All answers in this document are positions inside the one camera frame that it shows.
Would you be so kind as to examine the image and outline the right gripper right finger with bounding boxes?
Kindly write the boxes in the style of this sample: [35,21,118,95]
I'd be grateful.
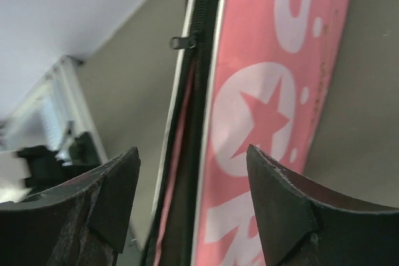
[246,145,398,265]

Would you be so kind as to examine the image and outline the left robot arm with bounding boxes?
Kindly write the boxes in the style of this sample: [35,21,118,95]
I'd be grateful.
[1,131,100,202]

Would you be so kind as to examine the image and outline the pink racket bag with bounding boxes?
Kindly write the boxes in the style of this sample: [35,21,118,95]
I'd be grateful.
[140,0,349,265]

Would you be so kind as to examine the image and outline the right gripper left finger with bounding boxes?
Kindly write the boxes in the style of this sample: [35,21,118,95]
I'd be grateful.
[1,147,140,265]

